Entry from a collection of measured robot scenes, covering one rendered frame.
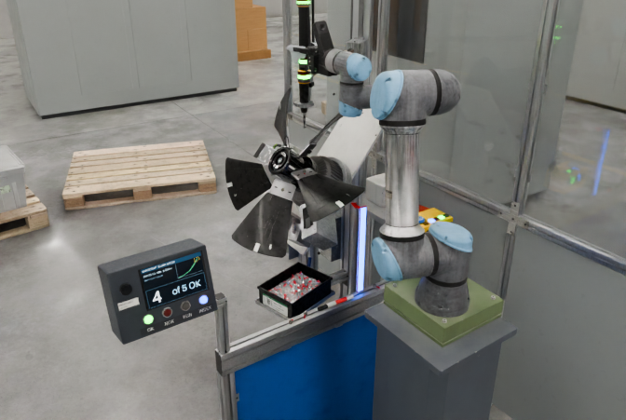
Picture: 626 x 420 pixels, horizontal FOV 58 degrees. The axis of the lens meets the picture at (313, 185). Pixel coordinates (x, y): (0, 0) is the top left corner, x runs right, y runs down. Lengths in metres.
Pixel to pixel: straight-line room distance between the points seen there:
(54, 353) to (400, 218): 2.34
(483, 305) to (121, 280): 0.97
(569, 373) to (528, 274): 0.40
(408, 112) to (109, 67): 6.30
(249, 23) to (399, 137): 8.91
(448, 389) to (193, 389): 1.60
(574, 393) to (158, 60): 6.29
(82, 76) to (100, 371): 4.82
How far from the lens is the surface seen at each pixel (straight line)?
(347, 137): 2.39
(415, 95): 1.38
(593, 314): 2.31
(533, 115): 2.21
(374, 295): 2.05
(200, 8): 7.73
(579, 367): 2.46
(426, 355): 1.57
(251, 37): 10.29
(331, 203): 1.95
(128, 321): 1.51
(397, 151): 1.40
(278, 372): 1.97
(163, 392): 2.97
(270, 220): 2.13
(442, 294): 1.58
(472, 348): 1.62
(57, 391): 3.14
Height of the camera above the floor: 2.00
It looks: 24 degrees down
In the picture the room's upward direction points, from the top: straight up
